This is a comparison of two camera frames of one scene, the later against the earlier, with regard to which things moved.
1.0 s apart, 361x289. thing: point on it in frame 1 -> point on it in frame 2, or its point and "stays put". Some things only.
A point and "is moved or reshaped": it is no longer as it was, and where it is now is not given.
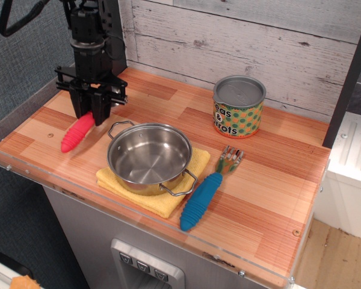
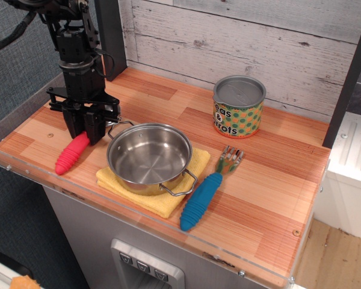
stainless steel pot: x=145 y=157 stays put
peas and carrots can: x=237 y=103 stays put
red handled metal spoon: x=77 y=131 is moved or reshaped
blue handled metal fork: x=207 y=189 stays put
